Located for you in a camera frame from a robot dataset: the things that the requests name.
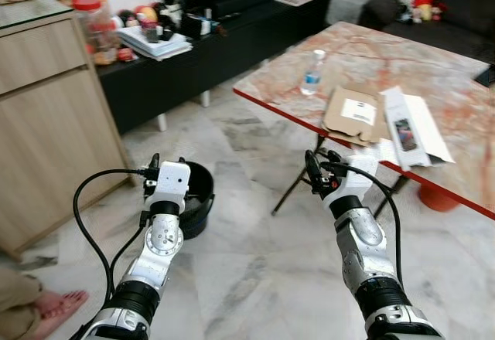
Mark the grey plastic trash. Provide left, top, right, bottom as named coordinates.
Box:
left=187, top=193, right=213, bottom=209

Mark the brown cardboard envelope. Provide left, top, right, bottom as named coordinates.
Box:
left=321, top=85, right=391, bottom=148

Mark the black plastic bucket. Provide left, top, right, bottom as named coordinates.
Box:
left=176, top=161, right=216, bottom=240

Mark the white crumpled paper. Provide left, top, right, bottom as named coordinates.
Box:
left=364, top=141, right=403, bottom=172

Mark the white phone box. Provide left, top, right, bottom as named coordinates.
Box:
left=382, top=87, right=434, bottom=171

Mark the clear plastic water bottle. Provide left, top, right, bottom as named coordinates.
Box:
left=300, top=49, right=327, bottom=97

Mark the red plastic basin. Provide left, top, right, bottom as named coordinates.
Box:
left=418, top=182, right=461, bottom=213

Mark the white paper stack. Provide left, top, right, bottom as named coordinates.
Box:
left=118, top=25, right=194, bottom=63

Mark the black low TV bench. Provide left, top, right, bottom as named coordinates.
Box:
left=97, top=0, right=333, bottom=134

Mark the marble top table red edge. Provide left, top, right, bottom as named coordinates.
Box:
left=232, top=22, right=495, bottom=221

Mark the light wooden cabinet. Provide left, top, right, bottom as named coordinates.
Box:
left=0, top=0, right=134, bottom=257

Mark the orange round toy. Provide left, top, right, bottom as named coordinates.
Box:
left=133, top=4, right=159, bottom=28

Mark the black gadget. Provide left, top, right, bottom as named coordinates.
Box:
left=159, top=0, right=183, bottom=28

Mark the large red lid jar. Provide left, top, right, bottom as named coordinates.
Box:
left=72, top=0, right=118, bottom=66

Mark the black rectangular object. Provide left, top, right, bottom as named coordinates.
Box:
left=473, top=63, right=495, bottom=87

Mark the person's bare foot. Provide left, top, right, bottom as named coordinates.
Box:
left=31, top=290, right=90, bottom=339

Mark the dark grey fabric sofa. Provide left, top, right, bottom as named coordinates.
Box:
left=357, top=0, right=495, bottom=64

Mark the person's khaki trouser leg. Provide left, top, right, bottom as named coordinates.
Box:
left=0, top=269, right=43, bottom=340

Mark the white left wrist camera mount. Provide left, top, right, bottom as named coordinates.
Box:
left=144, top=161, right=192, bottom=216

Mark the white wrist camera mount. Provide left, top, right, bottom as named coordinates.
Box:
left=323, top=153, right=380, bottom=209
left=144, top=161, right=192, bottom=216

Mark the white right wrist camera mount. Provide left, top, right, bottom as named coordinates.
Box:
left=323, top=153, right=380, bottom=209

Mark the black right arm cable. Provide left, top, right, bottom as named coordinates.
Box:
left=321, top=161, right=405, bottom=291

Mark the short black left arm cable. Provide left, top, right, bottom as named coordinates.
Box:
left=111, top=224, right=148, bottom=279

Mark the long black left arm cable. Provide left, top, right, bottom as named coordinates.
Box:
left=72, top=168, right=152, bottom=310

